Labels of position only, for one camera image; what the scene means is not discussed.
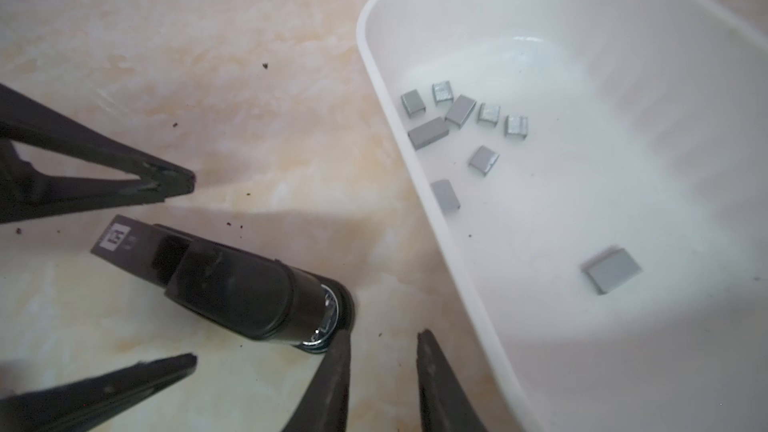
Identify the grey staple strip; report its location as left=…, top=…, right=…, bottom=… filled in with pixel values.
left=581, top=247, right=642, bottom=295
left=477, top=102, right=501, bottom=127
left=400, top=89, right=426, bottom=118
left=504, top=115, right=529, bottom=140
left=430, top=179, right=461, bottom=213
left=445, top=95, right=477, bottom=129
left=407, top=117, right=450, bottom=150
left=468, top=146, right=500, bottom=176
left=432, top=81, right=454, bottom=105

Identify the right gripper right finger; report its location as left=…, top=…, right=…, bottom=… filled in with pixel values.
left=416, top=329, right=487, bottom=432

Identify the black stapler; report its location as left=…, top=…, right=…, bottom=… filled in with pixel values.
left=91, top=215, right=355, bottom=354

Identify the white plastic bin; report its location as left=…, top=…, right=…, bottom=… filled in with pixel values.
left=357, top=0, right=767, bottom=431

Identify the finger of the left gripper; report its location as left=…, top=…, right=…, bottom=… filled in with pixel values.
left=1, top=85, right=196, bottom=224
left=1, top=353, right=198, bottom=431

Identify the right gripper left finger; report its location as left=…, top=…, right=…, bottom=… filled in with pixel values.
left=282, top=330, right=351, bottom=432

